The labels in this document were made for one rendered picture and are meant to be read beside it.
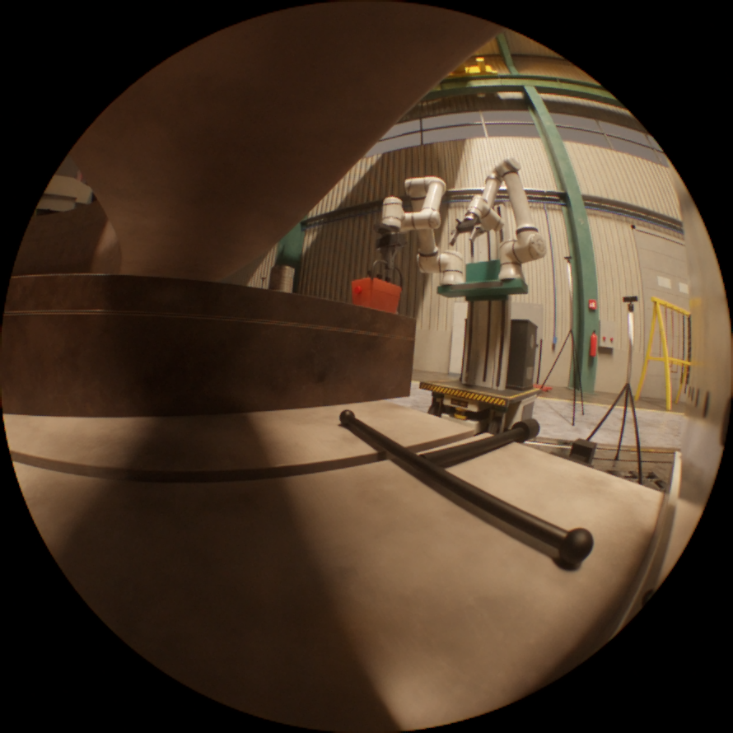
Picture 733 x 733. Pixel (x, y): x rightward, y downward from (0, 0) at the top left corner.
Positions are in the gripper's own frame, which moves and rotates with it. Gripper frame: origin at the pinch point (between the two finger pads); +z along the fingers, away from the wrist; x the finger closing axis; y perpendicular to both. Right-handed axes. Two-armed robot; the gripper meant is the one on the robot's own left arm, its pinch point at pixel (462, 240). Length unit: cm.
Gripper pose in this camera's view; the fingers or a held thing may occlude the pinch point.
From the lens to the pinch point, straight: 130.3
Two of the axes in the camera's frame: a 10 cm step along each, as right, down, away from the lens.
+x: 4.7, 2.2, -8.6
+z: -4.7, 8.8, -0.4
